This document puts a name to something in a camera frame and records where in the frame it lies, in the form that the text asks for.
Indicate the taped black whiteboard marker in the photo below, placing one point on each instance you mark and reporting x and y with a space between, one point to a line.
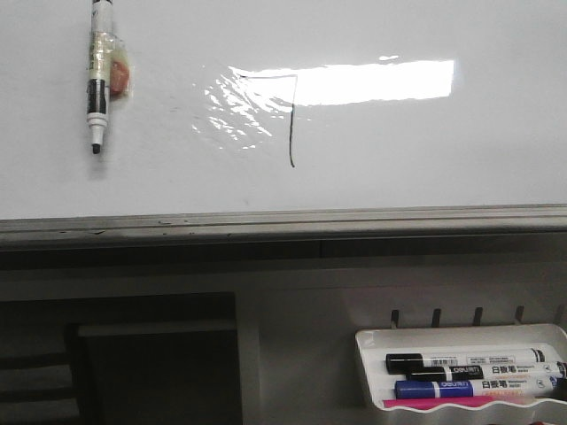
108 71

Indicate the pink eraser block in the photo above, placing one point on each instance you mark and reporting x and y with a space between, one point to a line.
429 403

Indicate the white whiteboard with grey frame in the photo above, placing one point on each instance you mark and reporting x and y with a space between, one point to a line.
286 120

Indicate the dark chair under board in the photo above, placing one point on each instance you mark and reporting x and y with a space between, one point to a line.
121 360

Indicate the blue capped whiteboard marker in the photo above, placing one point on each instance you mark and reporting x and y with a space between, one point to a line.
498 388

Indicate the white plastic marker tray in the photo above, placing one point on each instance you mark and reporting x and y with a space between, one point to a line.
372 346

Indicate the black capped marker middle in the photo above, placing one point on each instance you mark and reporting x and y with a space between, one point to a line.
488 372

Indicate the black capped marker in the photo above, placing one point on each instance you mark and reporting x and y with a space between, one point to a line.
398 363
488 372

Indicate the black capped marker top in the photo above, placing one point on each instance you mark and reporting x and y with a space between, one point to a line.
398 363

